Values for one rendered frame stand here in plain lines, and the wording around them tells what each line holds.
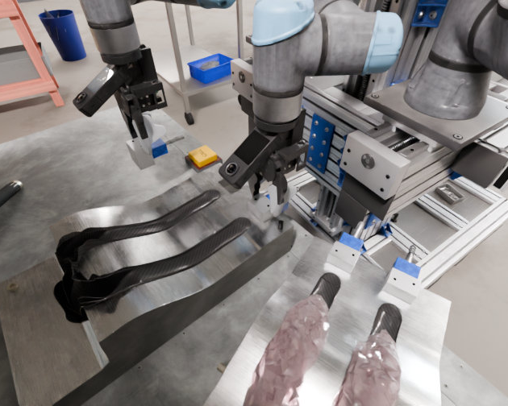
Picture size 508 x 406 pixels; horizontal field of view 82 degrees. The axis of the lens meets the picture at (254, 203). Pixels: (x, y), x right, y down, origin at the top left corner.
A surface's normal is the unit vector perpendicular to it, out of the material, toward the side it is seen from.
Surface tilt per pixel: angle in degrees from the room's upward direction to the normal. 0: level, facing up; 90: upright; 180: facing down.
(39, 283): 0
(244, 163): 32
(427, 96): 73
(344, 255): 0
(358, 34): 52
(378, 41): 66
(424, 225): 0
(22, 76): 90
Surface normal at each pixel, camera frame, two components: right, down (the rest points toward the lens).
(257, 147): -0.38, -0.32
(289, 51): 0.14, 0.68
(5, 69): 0.49, 0.63
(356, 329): 0.25, -0.89
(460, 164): -0.83, 0.40
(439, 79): -0.75, 0.22
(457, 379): 0.00, -0.69
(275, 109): -0.11, 0.72
